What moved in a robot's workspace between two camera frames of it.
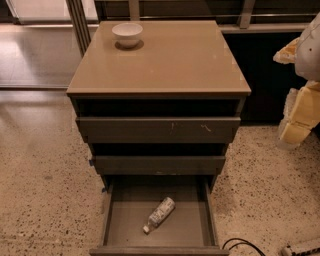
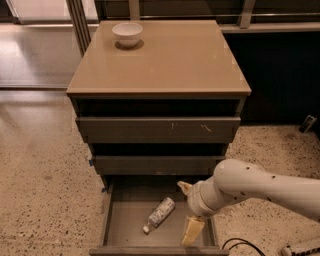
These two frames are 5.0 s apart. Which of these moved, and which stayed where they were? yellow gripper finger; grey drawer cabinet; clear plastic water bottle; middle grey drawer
Moved: yellow gripper finger
Stayed: grey drawer cabinet; middle grey drawer; clear plastic water bottle
